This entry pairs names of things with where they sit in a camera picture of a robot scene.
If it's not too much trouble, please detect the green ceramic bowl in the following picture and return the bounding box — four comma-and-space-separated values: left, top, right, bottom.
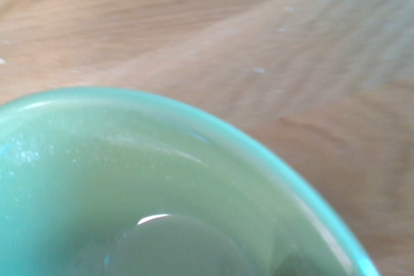
0, 87, 381, 276

